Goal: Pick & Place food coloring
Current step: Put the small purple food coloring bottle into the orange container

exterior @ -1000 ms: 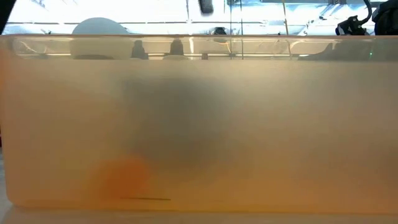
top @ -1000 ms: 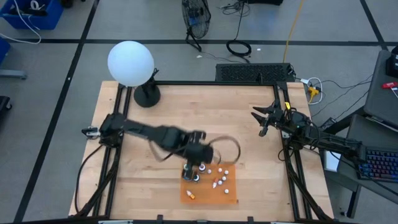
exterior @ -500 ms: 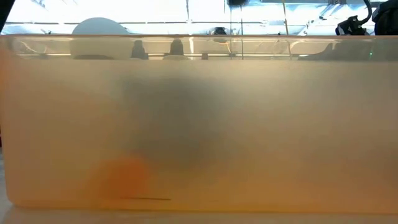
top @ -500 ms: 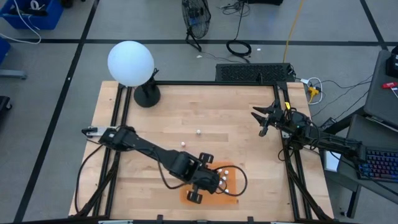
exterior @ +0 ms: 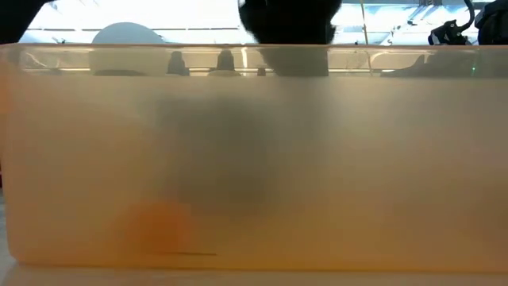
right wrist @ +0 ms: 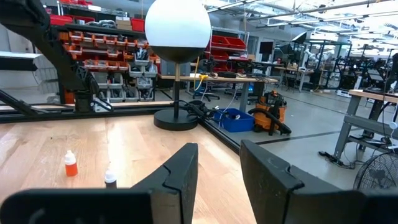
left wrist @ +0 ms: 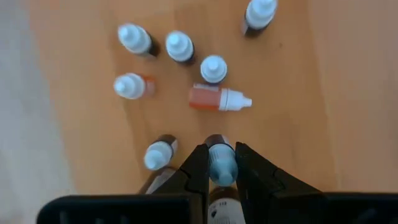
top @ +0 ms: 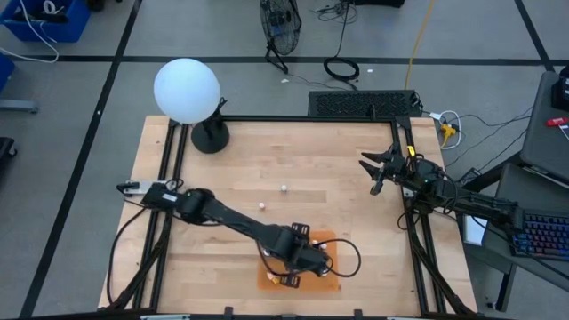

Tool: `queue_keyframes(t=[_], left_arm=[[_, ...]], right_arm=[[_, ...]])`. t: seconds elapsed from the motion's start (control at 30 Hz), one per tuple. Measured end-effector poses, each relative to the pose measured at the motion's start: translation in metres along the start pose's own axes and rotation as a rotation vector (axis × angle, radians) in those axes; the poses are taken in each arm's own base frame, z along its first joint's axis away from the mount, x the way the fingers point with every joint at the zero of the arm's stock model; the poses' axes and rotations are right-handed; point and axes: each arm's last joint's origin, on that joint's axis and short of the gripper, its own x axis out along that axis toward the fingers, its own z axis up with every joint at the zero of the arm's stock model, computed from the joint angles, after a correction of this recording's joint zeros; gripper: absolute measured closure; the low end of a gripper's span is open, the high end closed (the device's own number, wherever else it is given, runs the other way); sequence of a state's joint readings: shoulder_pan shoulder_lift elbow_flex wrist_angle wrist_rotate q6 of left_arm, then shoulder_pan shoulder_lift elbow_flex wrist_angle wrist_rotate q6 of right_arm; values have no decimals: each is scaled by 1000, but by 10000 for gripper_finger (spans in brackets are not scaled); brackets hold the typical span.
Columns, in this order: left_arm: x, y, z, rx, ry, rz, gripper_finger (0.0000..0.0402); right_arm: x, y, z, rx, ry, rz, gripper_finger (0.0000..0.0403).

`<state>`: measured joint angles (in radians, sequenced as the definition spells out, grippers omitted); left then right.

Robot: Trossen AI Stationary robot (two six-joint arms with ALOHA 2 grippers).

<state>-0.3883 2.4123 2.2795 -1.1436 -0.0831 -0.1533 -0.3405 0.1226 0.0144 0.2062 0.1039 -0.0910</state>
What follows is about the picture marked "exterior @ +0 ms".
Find large blue food colouring bottle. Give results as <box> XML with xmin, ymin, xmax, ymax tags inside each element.
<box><xmin>165</xmin><ymin>50</ymin><xmax>191</xmax><ymax>77</ymax></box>

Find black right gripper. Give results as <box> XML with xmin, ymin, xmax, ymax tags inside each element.
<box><xmin>379</xmin><ymin>19</ymin><xmax>477</xmax><ymax>77</ymax></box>

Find orange translucent plastic tray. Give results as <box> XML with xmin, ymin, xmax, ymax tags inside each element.
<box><xmin>0</xmin><ymin>42</ymin><xmax>508</xmax><ymax>275</ymax></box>

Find white globe table lamp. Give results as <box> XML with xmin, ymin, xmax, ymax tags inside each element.
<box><xmin>89</xmin><ymin>21</ymin><xmax>168</xmax><ymax>77</ymax></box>

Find large black food colouring bottle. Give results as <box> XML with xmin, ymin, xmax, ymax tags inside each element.
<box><xmin>206</xmin><ymin>48</ymin><xmax>242</xmax><ymax>77</ymax></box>

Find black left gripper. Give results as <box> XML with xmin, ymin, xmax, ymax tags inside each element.
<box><xmin>237</xmin><ymin>0</ymin><xmax>343</xmax><ymax>77</ymax></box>

